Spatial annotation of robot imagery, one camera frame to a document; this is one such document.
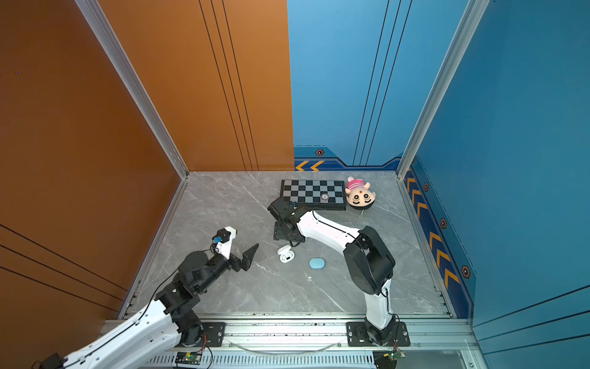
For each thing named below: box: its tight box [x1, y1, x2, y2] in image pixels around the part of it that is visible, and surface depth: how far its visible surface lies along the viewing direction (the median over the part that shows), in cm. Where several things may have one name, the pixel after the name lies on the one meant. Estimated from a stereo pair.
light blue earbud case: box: [308, 257, 325, 270], surface depth 89 cm
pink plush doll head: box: [344, 176, 376, 210], surface depth 104 cm
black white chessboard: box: [279, 179, 347, 211], surface depth 111 cm
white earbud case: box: [277, 244, 295, 263], surface depth 91 cm
